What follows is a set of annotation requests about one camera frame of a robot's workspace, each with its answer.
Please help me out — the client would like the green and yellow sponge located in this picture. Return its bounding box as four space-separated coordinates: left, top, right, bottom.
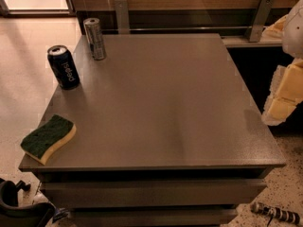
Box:
21 114 77 165

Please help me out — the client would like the right metal wall bracket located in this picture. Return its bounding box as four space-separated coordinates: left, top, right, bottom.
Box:
245 0 275 43

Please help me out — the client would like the grey upper drawer front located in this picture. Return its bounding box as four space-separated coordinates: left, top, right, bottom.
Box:
42 179 266 209

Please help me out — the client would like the grey lower drawer front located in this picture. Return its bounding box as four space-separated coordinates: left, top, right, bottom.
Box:
71 209 238 227

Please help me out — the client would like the black white striped object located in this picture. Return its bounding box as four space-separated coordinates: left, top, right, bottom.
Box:
250 201 303 226

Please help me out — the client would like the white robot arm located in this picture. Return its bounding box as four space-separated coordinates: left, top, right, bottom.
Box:
261 0 303 126

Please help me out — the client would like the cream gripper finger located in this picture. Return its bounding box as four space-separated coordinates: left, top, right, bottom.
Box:
261 59 303 126
262 15 287 39

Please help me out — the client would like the dark blue pepsi can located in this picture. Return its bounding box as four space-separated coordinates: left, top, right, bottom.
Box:
47 45 80 90

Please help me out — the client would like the metal wall bracket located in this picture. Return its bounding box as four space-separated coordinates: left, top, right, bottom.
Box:
245 0 275 43
115 0 130 34

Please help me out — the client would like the grey drawer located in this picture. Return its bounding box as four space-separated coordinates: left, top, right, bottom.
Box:
42 179 266 209
71 209 238 227

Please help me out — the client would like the left metal wall bracket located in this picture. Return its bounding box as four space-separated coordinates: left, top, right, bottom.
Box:
115 0 130 34

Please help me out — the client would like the silver redbull can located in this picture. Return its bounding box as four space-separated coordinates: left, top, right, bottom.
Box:
83 18 106 61

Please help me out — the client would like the black chair base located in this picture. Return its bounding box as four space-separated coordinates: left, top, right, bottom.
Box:
0 177 57 227

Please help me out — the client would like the grey drawer cabinet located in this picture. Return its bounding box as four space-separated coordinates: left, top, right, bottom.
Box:
20 34 285 214

